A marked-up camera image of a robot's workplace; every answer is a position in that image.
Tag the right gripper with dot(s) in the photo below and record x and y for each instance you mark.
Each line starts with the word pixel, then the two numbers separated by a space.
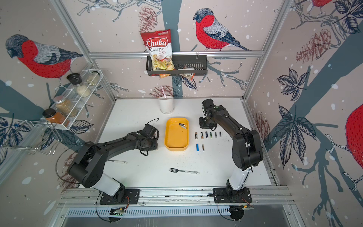
pixel 202 126

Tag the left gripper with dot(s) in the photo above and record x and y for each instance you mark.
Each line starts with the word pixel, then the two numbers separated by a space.
pixel 155 145

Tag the yellow plastic storage tray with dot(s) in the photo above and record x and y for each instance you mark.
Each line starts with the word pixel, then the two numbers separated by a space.
pixel 176 138

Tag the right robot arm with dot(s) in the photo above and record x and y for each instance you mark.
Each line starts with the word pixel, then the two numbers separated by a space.
pixel 246 145

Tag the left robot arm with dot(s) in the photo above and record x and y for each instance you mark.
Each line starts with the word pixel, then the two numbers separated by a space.
pixel 88 166

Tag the silver fork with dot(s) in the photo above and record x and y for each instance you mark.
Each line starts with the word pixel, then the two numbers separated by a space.
pixel 175 170

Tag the white cup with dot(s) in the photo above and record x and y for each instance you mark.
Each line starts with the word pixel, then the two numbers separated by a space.
pixel 166 104

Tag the pale lid spice jar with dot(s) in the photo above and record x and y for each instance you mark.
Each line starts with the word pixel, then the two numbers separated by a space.
pixel 93 78

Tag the silver lid spice jar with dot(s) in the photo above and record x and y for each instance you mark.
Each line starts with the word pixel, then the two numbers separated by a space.
pixel 65 106

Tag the red cassava chips bag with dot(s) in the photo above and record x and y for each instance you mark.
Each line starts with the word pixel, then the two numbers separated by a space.
pixel 159 47

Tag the black lid spice jar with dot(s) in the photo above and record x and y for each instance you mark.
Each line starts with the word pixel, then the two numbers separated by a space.
pixel 81 89

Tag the orange spice jar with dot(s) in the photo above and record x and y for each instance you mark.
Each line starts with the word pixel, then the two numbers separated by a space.
pixel 53 116

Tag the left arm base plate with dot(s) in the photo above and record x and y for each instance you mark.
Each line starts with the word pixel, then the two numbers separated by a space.
pixel 125 196

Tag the black wire wall basket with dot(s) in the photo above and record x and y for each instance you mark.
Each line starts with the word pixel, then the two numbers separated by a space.
pixel 194 64

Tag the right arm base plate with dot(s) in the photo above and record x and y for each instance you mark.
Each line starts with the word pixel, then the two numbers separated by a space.
pixel 224 195

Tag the white wire spice rack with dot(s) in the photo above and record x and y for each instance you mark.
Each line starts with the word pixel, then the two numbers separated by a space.
pixel 79 102

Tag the chrome wire hook rack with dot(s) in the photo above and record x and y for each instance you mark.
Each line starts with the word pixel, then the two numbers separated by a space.
pixel 30 137

